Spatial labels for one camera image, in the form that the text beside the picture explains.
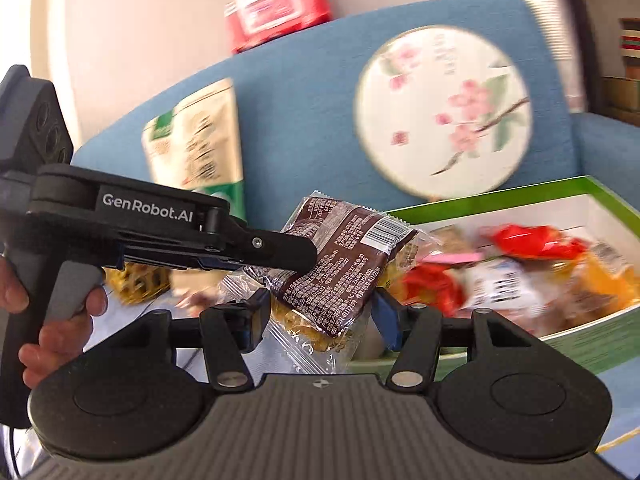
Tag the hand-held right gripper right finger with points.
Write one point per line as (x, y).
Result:
(386, 320)

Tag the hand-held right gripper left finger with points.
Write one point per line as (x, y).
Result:
(256, 320)

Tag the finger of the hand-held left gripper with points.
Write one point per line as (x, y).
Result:
(170, 260)
(280, 252)

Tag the clear packet with yellow snack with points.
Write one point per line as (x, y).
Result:
(300, 345)

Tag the brown snack packet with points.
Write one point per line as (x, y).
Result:
(340, 260)

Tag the pile of snack packets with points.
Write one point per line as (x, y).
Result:
(505, 275)

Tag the green-edged white box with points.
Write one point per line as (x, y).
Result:
(590, 340)

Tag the person's left hand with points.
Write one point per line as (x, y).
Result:
(60, 350)

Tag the woven basket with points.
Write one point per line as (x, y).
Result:
(137, 285)

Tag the light striped blanket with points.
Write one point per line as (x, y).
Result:
(192, 357)

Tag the beige green snack bag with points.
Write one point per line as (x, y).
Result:
(200, 135)

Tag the blue sofa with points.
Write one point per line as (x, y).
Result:
(300, 110)

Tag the round floral cushion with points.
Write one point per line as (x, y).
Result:
(442, 110)

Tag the red wipes pack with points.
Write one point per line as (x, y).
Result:
(277, 10)

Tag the black metal shelf rack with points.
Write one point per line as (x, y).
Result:
(615, 85)

